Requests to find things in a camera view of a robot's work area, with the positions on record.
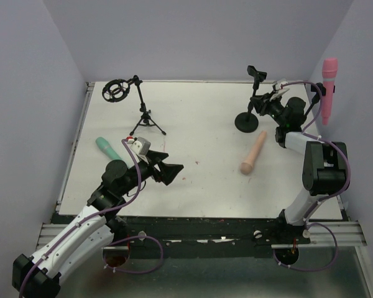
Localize beige toy microphone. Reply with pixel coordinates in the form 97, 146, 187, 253
239, 130, 267, 175

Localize black front mounting rail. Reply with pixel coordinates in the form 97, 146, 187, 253
104, 216, 310, 260

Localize pink toy microphone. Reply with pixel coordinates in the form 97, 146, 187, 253
321, 57, 338, 125

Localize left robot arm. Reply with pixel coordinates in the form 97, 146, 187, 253
12, 150, 183, 297

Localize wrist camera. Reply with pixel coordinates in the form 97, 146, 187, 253
126, 136, 151, 162
270, 79, 290, 101

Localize aluminium side frame rail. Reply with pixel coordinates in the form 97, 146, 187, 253
37, 81, 96, 249

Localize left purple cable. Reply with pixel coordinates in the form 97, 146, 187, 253
18, 138, 165, 298

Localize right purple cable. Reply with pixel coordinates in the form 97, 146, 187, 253
272, 80, 352, 273

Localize black round-base mic stand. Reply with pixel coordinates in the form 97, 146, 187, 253
305, 81, 335, 125

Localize purple cable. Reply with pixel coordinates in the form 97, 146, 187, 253
272, 80, 352, 273
18, 138, 165, 298

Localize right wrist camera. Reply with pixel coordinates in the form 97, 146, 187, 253
270, 79, 290, 101

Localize mint green toy microphone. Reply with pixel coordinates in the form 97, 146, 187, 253
95, 137, 121, 160

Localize black tripod shock-mount stand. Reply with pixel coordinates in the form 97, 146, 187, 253
101, 75, 167, 136

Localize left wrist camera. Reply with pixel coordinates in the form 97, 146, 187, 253
126, 136, 151, 162

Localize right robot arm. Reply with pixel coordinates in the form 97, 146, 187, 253
249, 93, 349, 227

